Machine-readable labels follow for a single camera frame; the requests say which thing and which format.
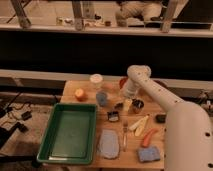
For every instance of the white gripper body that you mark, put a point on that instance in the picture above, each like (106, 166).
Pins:
(126, 104)

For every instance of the black dish brush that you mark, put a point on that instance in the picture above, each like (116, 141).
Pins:
(119, 106)

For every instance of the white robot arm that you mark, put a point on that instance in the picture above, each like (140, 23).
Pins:
(188, 143)

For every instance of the blue plastic cup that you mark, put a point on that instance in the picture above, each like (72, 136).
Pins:
(101, 98)

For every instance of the white plastic cup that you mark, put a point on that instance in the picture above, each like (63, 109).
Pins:
(96, 80)

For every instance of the small black square container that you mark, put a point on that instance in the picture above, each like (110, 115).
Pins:
(113, 116)

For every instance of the red bowl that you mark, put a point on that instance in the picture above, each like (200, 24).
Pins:
(122, 82)

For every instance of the metal fork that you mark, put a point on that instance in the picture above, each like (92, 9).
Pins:
(125, 130)

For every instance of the black rectangular block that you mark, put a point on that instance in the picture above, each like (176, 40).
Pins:
(160, 118)

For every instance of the orange carrot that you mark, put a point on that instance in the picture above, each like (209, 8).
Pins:
(147, 138)

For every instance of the blue folded cloth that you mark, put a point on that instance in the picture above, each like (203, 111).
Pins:
(108, 146)

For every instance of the orange fruit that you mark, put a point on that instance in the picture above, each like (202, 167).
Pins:
(80, 94)

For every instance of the blue sponge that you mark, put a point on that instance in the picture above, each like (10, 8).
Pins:
(148, 154)

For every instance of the green plastic tray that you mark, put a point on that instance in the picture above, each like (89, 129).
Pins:
(70, 135)

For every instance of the person in background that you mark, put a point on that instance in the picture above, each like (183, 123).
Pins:
(147, 9)

